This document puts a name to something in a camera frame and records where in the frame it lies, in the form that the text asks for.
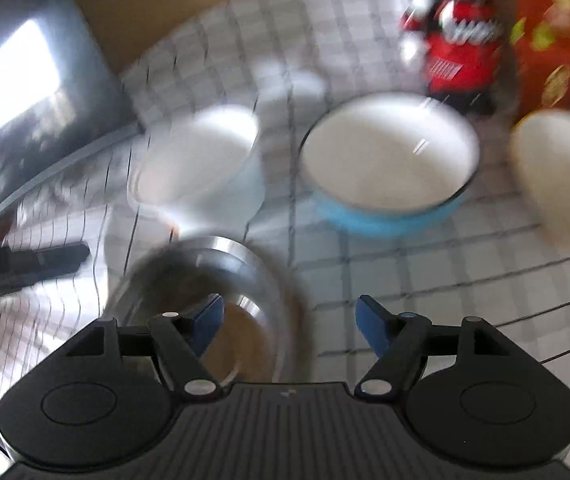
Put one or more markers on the red snack bag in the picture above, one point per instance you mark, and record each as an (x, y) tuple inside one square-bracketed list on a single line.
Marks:
[(550, 75)]

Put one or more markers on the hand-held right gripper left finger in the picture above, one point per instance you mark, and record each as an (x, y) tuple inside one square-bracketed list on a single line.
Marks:
[(210, 321)]

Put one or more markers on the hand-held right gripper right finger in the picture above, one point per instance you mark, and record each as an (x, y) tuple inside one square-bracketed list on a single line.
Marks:
[(372, 321)]

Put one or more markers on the dark computer case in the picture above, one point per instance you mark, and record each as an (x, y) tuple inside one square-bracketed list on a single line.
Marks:
[(40, 85)]

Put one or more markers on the blue bowl with black rim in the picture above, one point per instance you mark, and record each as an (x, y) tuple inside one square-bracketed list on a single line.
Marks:
[(390, 160)]

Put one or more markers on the yellow-rimmed bowl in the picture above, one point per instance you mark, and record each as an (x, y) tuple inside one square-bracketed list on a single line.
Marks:
[(565, 175)]

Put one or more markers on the red and white toy robot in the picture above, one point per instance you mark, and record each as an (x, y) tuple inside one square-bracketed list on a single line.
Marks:
[(460, 55)]

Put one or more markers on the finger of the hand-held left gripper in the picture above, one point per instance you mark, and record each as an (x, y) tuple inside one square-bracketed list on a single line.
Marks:
[(40, 262)]

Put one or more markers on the checked white tablecloth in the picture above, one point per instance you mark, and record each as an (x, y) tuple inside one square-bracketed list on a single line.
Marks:
[(415, 285)]

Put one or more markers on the white bowl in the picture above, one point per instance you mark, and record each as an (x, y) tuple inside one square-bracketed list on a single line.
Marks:
[(200, 160)]

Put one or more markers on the stainless steel bowl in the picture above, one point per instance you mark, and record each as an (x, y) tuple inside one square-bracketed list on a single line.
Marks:
[(245, 270)]

